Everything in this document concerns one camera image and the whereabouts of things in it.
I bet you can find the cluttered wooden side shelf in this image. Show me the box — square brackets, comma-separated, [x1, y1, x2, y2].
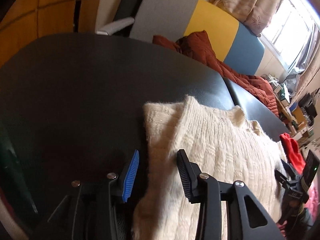
[263, 75, 319, 144]

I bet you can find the black rolled mat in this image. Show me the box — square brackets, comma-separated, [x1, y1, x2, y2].
[109, 0, 154, 37]

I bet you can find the rust red quilted jacket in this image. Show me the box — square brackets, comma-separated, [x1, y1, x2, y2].
[152, 31, 279, 116]

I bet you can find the cream knitted sweater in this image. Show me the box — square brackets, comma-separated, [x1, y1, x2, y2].
[132, 96, 286, 239]

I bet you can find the grey yellow blue sofa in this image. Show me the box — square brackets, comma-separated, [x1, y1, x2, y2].
[96, 0, 265, 77]

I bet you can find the orange wooden cabinet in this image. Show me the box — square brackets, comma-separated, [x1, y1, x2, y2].
[1, 0, 100, 64]

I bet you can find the pink ruffled fabric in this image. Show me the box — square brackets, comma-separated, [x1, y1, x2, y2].
[304, 181, 319, 222]

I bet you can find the red glove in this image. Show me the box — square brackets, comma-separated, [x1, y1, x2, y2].
[279, 133, 305, 174]

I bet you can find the beige starfish pattern curtain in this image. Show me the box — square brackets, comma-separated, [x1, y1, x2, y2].
[210, 0, 283, 37]

